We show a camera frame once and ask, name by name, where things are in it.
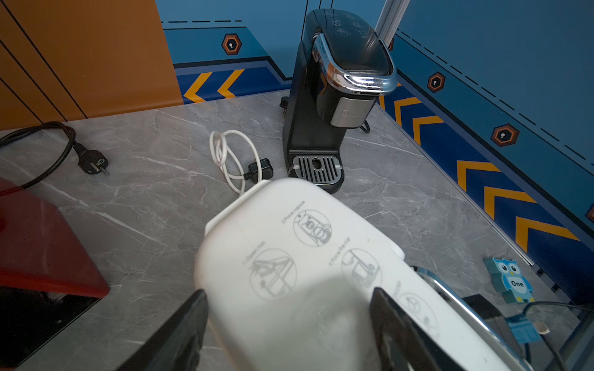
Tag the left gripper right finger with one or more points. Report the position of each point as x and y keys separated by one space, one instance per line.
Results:
x=401 y=343

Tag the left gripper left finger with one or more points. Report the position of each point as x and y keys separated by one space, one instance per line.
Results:
x=177 y=344

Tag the white coffee machine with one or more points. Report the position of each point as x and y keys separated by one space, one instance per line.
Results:
x=289 y=272

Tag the red Nespresso coffee machine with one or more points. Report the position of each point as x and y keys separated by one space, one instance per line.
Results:
x=48 y=280

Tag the black coffee machine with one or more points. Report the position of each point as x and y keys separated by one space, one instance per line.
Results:
x=342 y=68

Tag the blue owl toy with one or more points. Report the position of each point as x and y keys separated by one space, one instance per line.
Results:
x=508 y=280

